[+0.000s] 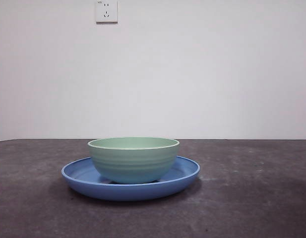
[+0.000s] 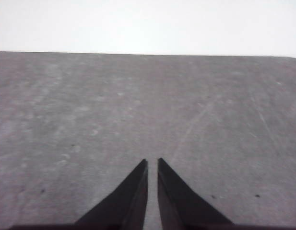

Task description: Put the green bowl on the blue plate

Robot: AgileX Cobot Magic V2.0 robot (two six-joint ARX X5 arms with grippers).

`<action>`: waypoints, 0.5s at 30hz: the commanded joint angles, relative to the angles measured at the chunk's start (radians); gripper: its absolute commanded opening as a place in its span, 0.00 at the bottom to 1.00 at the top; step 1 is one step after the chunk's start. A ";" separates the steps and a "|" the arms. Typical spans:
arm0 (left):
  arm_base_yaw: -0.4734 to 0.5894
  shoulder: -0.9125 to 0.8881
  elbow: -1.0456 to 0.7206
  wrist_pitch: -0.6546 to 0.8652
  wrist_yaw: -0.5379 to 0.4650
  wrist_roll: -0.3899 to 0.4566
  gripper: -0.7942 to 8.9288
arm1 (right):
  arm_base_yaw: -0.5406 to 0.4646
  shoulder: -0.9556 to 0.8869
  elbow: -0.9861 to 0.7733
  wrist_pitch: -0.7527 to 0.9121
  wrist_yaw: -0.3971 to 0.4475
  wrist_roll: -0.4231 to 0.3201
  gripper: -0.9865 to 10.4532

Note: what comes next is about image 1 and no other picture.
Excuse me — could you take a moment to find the white wall socket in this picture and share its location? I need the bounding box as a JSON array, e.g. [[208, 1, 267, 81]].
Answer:
[[95, 0, 119, 25]]

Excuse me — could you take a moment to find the green ribbed bowl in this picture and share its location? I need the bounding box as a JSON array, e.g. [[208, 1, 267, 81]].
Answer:
[[87, 137, 181, 184]]

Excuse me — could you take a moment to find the blue round plate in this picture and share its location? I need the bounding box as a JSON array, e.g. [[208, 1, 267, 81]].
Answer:
[[61, 155, 201, 202]]

